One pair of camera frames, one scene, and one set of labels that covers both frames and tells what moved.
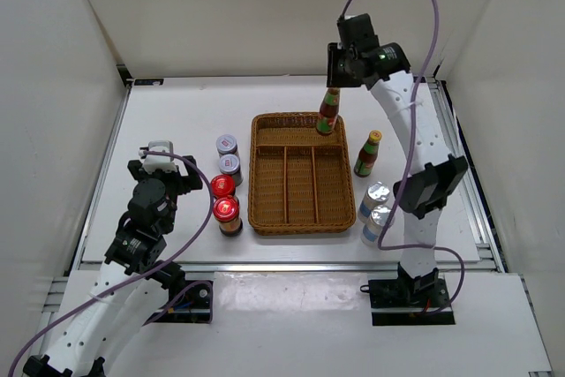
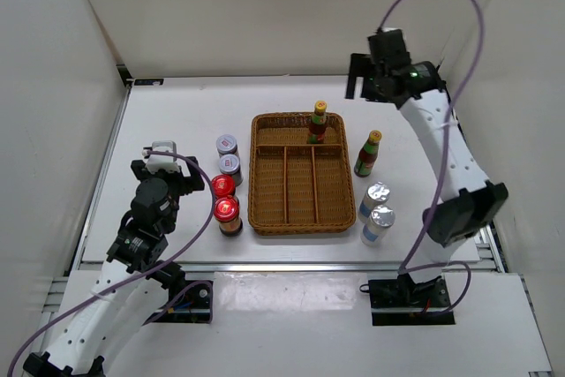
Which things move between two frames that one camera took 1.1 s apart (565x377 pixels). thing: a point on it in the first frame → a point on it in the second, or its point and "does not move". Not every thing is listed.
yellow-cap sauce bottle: [368, 154] does not move
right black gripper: [334, 52] → [359, 67]
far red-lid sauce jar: [222, 185] does not move
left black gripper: [136, 169] does not move
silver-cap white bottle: [377, 194] does not move
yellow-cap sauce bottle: [328, 111] → [318, 125]
